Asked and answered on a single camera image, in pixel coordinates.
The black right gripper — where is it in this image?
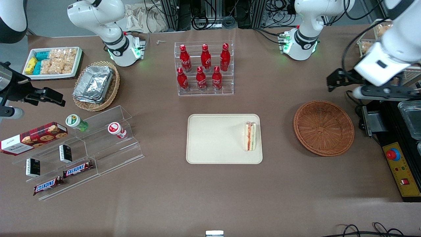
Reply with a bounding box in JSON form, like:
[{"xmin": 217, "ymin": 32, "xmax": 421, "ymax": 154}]
[{"xmin": 0, "ymin": 78, "xmax": 66, "ymax": 121}]

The round brown wicker basket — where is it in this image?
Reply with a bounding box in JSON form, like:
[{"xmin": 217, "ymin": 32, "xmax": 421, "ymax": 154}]
[{"xmin": 293, "ymin": 100, "xmax": 355, "ymax": 157}]

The grey metal bracket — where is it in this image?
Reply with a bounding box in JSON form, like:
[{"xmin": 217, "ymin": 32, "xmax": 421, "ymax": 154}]
[{"xmin": 362, "ymin": 105, "xmax": 384, "ymax": 137}]

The crumpled beige cloth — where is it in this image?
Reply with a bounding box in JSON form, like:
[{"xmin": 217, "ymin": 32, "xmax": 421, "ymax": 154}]
[{"xmin": 125, "ymin": 3, "xmax": 168, "ymax": 33}]

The aluminium frame rack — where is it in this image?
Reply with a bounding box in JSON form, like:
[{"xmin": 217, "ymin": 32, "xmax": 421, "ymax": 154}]
[{"xmin": 160, "ymin": 0, "xmax": 263, "ymax": 30}]

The black cable bundle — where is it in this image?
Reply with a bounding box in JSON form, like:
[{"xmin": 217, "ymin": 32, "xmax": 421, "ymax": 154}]
[{"xmin": 191, "ymin": 0, "xmax": 237, "ymax": 30}]

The red cup container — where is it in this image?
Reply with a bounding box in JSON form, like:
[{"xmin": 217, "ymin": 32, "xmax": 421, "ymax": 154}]
[{"xmin": 108, "ymin": 122, "xmax": 127, "ymax": 139}]

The black cable by bracket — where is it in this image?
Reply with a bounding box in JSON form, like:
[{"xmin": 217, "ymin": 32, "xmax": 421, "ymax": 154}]
[{"xmin": 345, "ymin": 91, "xmax": 365, "ymax": 107}]

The triangular sandwich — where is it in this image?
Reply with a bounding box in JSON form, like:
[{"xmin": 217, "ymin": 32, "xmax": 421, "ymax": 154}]
[{"xmin": 243, "ymin": 121, "xmax": 257, "ymax": 151}]

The Snickers chocolate bar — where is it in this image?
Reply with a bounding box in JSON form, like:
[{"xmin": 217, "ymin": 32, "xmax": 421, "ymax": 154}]
[
  {"xmin": 33, "ymin": 176, "xmax": 64, "ymax": 196},
  {"xmin": 63, "ymin": 161, "xmax": 94, "ymax": 178}
]

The white wire rack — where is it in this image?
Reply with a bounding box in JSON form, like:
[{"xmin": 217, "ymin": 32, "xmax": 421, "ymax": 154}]
[{"xmin": 357, "ymin": 18, "xmax": 421, "ymax": 87}]

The clear plastic container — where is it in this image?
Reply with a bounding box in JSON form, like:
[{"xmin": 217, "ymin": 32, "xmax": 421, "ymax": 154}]
[{"xmin": 398, "ymin": 100, "xmax": 421, "ymax": 140}]

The stack of aluminium foil trays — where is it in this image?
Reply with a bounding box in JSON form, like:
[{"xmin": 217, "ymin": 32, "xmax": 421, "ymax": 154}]
[{"xmin": 73, "ymin": 65, "xmax": 114, "ymax": 104}]

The black looped cable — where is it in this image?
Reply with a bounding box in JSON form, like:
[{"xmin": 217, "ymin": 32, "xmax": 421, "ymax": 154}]
[{"xmin": 329, "ymin": 222, "xmax": 421, "ymax": 237}]

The white rectangular snack tray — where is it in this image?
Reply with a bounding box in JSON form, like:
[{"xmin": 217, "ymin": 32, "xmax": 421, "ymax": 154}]
[{"xmin": 22, "ymin": 47, "xmax": 83, "ymax": 80}]

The dark board under snack tray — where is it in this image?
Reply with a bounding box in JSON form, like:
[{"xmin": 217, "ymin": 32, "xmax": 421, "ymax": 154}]
[{"xmin": 21, "ymin": 49, "xmax": 85, "ymax": 82}]

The green cup container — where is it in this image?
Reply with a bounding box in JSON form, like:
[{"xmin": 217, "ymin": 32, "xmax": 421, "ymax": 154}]
[{"xmin": 65, "ymin": 114, "xmax": 88, "ymax": 132}]

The beige rectangular tray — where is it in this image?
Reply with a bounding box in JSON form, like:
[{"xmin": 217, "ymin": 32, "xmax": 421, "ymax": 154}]
[{"xmin": 186, "ymin": 114, "xmax": 263, "ymax": 165}]

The black control box yellow panel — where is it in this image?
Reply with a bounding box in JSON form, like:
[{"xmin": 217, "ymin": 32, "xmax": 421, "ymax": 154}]
[{"xmin": 362, "ymin": 97, "xmax": 421, "ymax": 202}]

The red cola bottle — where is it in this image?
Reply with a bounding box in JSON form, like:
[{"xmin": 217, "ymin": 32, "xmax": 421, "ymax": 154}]
[
  {"xmin": 212, "ymin": 66, "xmax": 223, "ymax": 91},
  {"xmin": 220, "ymin": 43, "xmax": 231, "ymax": 71},
  {"xmin": 201, "ymin": 43, "xmax": 212, "ymax": 71},
  {"xmin": 179, "ymin": 44, "xmax": 192, "ymax": 73},
  {"xmin": 177, "ymin": 67, "xmax": 190, "ymax": 92},
  {"xmin": 196, "ymin": 66, "xmax": 208, "ymax": 92}
]

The small black box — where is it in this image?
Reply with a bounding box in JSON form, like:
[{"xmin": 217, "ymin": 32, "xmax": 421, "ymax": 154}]
[
  {"xmin": 59, "ymin": 144, "xmax": 73, "ymax": 163},
  {"xmin": 26, "ymin": 158, "xmax": 41, "ymax": 177}
]

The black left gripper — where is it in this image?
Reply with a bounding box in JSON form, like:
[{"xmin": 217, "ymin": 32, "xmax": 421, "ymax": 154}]
[{"xmin": 327, "ymin": 68, "xmax": 421, "ymax": 100}]

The clear acrylic stepped shelf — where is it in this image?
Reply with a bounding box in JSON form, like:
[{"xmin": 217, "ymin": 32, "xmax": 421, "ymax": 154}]
[{"xmin": 12, "ymin": 105, "xmax": 145, "ymax": 201}]

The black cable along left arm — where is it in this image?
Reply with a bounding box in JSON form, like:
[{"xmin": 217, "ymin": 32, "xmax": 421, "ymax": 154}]
[{"xmin": 342, "ymin": 18, "xmax": 387, "ymax": 78}]

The red tartan cookie box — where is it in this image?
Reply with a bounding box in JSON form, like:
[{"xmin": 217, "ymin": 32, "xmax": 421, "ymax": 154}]
[{"xmin": 0, "ymin": 122, "xmax": 68, "ymax": 156}]

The oval light wicker basket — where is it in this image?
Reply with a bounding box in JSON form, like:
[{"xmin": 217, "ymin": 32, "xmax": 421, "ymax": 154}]
[{"xmin": 72, "ymin": 61, "xmax": 120, "ymax": 112}]

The clear acrylic bottle rack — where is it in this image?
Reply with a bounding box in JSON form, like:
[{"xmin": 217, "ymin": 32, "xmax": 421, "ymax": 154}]
[{"xmin": 174, "ymin": 40, "xmax": 235, "ymax": 96}]

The yellow snack pack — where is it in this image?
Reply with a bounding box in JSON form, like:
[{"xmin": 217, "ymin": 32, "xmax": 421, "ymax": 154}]
[{"xmin": 25, "ymin": 57, "xmax": 37, "ymax": 75}]

